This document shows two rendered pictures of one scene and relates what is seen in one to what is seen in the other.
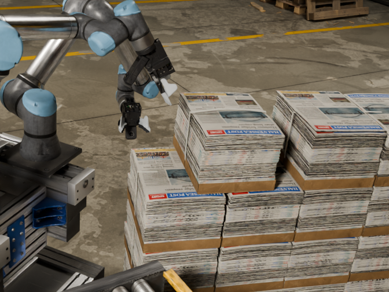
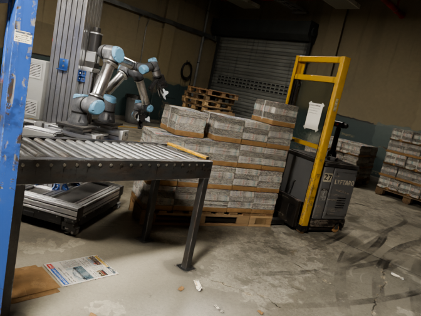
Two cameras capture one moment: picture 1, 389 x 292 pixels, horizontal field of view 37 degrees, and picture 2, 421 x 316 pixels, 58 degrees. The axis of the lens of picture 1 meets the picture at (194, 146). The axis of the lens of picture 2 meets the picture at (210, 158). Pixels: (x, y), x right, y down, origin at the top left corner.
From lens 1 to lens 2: 1.76 m
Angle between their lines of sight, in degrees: 20
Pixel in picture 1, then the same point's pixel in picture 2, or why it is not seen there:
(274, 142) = (203, 116)
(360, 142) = (235, 122)
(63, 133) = not seen: hidden behind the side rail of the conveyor
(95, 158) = not seen: hidden behind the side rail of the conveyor
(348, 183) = (231, 140)
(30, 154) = (104, 118)
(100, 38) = (144, 66)
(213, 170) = (181, 125)
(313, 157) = (218, 126)
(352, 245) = (233, 170)
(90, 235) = not seen: hidden behind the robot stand
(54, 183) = (113, 131)
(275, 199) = (203, 142)
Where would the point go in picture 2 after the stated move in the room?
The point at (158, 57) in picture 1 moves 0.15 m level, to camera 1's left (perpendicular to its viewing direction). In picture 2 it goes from (162, 80) to (145, 76)
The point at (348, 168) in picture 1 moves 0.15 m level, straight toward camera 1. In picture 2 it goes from (231, 133) to (230, 135)
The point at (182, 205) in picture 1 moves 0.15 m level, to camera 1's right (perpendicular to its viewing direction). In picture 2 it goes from (168, 138) to (185, 140)
